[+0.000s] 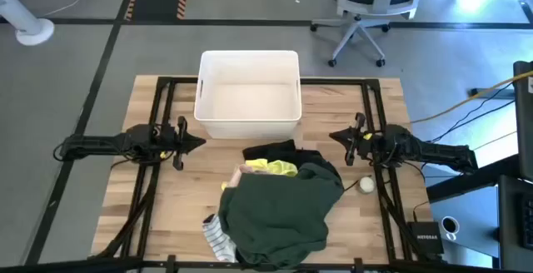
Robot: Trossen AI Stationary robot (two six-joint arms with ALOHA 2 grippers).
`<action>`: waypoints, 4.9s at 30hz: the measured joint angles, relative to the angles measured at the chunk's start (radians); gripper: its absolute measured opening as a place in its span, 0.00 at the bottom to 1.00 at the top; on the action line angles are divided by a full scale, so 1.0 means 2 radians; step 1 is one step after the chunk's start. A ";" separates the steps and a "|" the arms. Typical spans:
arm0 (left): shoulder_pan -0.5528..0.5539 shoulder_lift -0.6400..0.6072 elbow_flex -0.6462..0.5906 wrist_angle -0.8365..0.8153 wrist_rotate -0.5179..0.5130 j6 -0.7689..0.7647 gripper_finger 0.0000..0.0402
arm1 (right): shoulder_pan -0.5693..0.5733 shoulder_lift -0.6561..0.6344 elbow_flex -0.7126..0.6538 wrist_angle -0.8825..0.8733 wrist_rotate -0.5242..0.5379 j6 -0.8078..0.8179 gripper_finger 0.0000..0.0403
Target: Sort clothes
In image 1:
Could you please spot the dark side desk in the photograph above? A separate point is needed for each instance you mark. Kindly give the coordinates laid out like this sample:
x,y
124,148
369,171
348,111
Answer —
x,y
466,219

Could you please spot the white plastic bin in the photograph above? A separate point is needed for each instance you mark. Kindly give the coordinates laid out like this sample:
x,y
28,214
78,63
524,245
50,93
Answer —
x,y
250,98

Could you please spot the large dark green garment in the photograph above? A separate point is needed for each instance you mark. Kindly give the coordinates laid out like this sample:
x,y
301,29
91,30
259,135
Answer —
x,y
279,214

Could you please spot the neon yellow garment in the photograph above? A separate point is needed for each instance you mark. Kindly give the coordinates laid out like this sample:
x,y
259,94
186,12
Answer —
x,y
275,167

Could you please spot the pink beige cloth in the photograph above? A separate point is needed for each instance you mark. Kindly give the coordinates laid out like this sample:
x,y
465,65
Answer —
x,y
236,174

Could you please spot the black metal table frame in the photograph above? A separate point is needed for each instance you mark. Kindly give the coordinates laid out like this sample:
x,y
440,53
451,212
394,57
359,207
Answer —
x,y
333,81

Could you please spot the grey desk foot bar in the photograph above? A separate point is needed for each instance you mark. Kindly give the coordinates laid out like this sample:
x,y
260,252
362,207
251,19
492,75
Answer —
x,y
491,93

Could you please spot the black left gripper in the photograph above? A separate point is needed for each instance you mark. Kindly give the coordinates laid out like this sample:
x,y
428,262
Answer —
x,y
180,140

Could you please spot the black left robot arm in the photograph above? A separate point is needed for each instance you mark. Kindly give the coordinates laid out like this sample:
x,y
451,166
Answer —
x,y
104,144

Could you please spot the black Netgear network switch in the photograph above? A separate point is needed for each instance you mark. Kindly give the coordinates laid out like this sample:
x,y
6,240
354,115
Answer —
x,y
425,238

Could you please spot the white striped cloth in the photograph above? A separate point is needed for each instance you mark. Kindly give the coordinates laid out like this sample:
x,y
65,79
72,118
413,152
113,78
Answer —
x,y
218,239

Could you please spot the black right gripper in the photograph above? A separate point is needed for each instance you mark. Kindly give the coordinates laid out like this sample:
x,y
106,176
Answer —
x,y
359,142

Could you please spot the black monitor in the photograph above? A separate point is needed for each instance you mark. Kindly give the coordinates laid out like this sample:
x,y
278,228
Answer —
x,y
524,119

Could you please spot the black garment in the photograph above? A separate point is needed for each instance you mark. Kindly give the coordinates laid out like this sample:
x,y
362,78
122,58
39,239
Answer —
x,y
283,150

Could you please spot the small white round object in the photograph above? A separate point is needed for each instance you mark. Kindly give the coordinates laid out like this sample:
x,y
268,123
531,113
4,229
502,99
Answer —
x,y
366,185

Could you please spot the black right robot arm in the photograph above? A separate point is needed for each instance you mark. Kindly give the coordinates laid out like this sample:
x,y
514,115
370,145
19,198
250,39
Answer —
x,y
437,152

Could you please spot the white pole with round base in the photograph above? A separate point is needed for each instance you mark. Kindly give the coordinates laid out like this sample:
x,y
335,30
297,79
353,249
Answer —
x,y
31,29

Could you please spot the white mug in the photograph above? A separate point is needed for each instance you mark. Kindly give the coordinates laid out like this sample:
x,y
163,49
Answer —
x,y
450,226

